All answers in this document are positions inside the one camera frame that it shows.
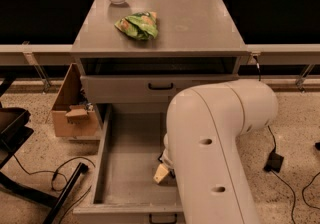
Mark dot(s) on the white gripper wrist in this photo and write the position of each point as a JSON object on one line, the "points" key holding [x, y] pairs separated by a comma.
{"points": [[168, 159]]}

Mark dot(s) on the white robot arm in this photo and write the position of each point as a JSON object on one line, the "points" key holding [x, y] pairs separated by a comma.
{"points": [[202, 124]]}

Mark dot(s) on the open grey middle drawer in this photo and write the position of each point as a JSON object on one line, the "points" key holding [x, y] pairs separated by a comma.
{"points": [[123, 190]]}

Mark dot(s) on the closed grey top drawer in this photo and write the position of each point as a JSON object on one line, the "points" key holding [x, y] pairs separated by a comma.
{"points": [[142, 88]]}

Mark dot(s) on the grey drawer cabinet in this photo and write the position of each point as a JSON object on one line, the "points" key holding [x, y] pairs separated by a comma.
{"points": [[195, 37]]}

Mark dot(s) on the cardboard box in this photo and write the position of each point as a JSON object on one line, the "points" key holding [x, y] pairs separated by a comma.
{"points": [[72, 115]]}

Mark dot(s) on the green chip bag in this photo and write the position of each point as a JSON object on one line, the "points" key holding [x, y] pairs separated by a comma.
{"points": [[139, 26]]}

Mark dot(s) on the black wheeled stand leg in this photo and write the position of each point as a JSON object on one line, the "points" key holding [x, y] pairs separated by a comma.
{"points": [[317, 146]]}

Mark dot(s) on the black power adapter with cable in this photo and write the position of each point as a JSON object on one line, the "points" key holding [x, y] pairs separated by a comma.
{"points": [[274, 163]]}

